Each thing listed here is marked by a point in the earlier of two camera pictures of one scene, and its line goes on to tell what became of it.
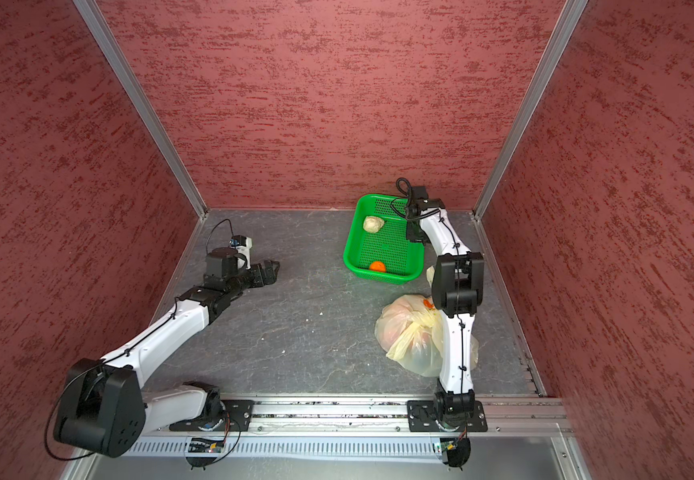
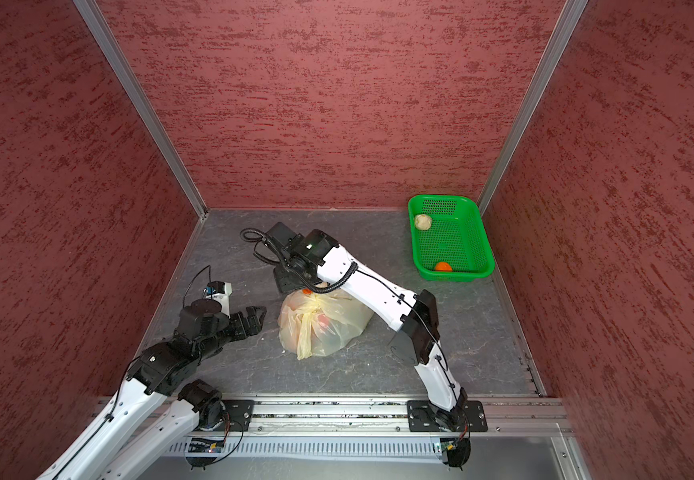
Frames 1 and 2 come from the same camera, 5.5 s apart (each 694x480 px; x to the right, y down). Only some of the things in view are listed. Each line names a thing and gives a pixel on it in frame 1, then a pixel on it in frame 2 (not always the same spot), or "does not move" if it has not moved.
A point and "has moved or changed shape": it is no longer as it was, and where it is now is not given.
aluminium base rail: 370,418 does not move
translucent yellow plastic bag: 410,331 has moved or changed shape
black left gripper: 271,274 -> 255,325
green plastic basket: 404,259 has moved or changed shape
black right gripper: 411,234 -> 287,283
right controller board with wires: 457,451 does not move
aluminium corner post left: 95,19 does not move
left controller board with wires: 203,445 does not move
